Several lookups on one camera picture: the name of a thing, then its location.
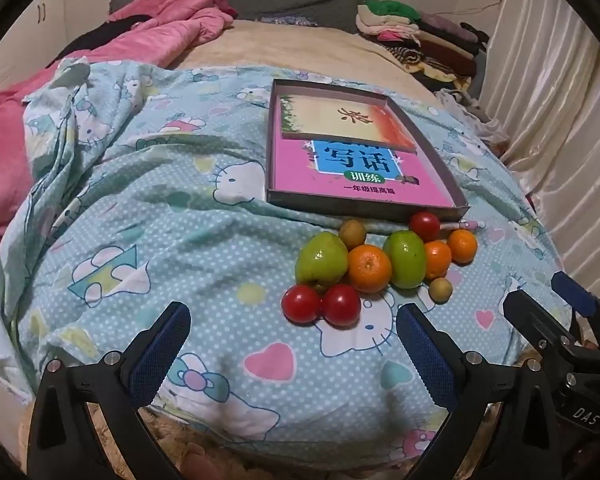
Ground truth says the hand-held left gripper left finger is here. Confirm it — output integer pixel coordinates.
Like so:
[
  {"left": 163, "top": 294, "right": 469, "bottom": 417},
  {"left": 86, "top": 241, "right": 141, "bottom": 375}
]
[{"left": 27, "top": 301, "right": 193, "bottom": 480}]

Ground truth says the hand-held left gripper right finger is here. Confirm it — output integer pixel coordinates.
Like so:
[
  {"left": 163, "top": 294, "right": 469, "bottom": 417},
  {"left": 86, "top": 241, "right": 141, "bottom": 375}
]
[{"left": 395, "top": 304, "right": 566, "bottom": 480}]

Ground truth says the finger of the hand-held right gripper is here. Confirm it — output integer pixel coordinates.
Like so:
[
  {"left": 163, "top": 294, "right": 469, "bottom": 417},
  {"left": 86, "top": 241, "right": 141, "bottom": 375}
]
[
  {"left": 502, "top": 289, "right": 586, "bottom": 368},
  {"left": 551, "top": 271, "right": 600, "bottom": 351}
]

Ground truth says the mandarin orange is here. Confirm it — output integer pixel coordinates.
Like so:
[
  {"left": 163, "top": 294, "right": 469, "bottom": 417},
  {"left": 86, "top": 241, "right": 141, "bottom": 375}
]
[
  {"left": 347, "top": 244, "right": 394, "bottom": 294},
  {"left": 424, "top": 240, "right": 453, "bottom": 281},
  {"left": 447, "top": 229, "right": 479, "bottom": 264}
]

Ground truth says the smooth green jujube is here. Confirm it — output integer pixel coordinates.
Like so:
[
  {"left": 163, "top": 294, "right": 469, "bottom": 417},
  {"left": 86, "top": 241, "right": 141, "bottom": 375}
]
[{"left": 383, "top": 230, "right": 427, "bottom": 290}]

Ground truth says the red cherry tomato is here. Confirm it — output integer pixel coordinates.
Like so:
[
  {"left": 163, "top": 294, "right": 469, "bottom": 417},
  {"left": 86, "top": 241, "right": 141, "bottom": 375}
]
[
  {"left": 409, "top": 211, "right": 441, "bottom": 241},
  {"left": 281, "top": 284, "right": 323, "bottom": 322},
  {"left": 321, "top": 283, "right": 362, "bottom": 327}
]

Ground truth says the lumpy green apple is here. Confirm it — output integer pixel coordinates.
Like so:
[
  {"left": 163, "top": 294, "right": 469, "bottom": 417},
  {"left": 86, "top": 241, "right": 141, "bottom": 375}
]
[{"left": 295, "top": 231, "right": 350, "bottom": 293}]

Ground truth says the shallow grey cardboard box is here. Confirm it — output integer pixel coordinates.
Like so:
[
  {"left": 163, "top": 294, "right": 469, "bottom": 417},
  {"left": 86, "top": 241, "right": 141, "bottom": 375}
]
[{"left": 265, "top": 78, "right": 471, "bottom": 222}]

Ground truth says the beige fluffy rug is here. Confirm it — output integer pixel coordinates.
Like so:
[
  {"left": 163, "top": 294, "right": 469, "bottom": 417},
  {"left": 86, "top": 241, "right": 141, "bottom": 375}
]
[{"left": 87, "top": 400, "right": 191, "bottom": 480}]

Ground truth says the blue cartoon cat blanket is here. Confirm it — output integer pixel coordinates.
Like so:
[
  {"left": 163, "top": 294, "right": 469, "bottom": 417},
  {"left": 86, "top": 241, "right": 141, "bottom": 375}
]
[{"left": 0, "top": 57, "right": 566, "bottom": 466}]

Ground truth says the cream curtain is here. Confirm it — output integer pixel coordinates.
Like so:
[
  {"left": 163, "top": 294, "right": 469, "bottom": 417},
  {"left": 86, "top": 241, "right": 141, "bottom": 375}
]
[{"left": 472, "top": 0, "right": 600, "bottom": 286}]

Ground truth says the white crumpled garment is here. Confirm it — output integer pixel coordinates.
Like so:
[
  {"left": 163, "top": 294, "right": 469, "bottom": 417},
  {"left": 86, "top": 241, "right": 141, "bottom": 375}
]
[{"left": 432, "top": 89, "right": 511, "bottom": 151}]

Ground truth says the pink book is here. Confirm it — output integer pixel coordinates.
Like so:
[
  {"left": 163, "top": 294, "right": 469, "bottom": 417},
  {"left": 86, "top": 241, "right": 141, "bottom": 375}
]
[{"left": 270, "top": 137, "right": 456, "bottom": 208}]

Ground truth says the pile of folded clothes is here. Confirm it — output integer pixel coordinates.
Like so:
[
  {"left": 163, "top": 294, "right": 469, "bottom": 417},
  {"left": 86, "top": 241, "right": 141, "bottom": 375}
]
[{"left": 355, "top": 0, "right": 491, "bottom": 93}]

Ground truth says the black garment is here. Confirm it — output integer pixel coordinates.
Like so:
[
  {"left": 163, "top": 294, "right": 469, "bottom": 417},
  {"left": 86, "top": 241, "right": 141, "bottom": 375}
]
[{"left": 55, "top": 22, "right": 156, "bottom": 61}]

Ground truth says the pink quilt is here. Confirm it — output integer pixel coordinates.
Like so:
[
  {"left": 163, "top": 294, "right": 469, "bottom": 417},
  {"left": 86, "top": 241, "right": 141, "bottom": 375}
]
[{"left": 0, "top": 0, "right": 236, "bottom": 261}]

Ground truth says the beige bed sheet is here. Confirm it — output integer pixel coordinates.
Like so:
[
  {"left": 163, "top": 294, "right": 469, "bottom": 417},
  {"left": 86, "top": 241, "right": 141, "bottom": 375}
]
[{"left": 167, "top": 19, "right": 436, "bottom": 96}]

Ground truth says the white wardrobe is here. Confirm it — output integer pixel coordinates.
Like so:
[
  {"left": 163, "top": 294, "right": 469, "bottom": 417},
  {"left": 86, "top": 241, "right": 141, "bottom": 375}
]
[{"left": 0, "top": 0, "right": 71, "bottom": 101}]

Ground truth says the blue patterned cloth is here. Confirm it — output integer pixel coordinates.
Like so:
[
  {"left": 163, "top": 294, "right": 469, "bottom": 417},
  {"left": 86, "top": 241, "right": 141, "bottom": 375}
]
[{"left": 260, "top": 14, "right": 321, "bottom": 27}]

